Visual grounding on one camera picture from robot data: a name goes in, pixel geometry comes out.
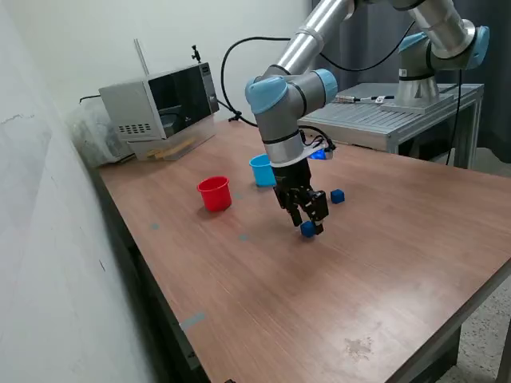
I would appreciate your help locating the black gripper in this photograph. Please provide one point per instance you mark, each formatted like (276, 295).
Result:
(291, 175)

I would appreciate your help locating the blue cube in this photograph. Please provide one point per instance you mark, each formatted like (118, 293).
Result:
(337, 196)
(306, 230)

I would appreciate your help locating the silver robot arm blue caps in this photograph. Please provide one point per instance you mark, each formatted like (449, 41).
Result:
(275, 119)

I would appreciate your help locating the blue plastic cup bin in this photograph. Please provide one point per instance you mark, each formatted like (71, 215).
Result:
(261, 171)

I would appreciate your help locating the red plastic cup bin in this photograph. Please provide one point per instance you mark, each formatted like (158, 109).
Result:
(215, 197)

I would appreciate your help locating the aluminium slotted robot stand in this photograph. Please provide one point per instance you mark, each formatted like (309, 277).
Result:
(359, 119)

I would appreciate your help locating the aluminium robot mounting plate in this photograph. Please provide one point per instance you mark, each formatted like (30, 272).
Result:
(415, 107)

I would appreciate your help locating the wooden sticks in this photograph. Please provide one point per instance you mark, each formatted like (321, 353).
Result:
(167, 151)

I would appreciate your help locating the long grey-blue tape strip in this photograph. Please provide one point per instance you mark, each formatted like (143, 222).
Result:
(192, 320)

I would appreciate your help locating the silver microwave oven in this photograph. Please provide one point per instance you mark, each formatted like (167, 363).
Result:
(131, 107)

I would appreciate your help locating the dark grey curtain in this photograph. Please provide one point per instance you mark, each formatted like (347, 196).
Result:
(495, 99)

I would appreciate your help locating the thin white rod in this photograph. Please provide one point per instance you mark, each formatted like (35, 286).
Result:
(141, 58)

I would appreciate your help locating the clear plastic bag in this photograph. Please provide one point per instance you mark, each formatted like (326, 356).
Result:
(89, 139)

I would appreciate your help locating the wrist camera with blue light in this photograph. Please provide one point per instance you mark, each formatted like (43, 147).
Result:
(321, 153)

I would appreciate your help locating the grey metal edge bracket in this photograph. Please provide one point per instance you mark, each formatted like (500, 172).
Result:
(185, 347)

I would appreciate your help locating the small black camera mount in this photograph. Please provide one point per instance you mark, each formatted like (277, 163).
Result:
(195, 54)

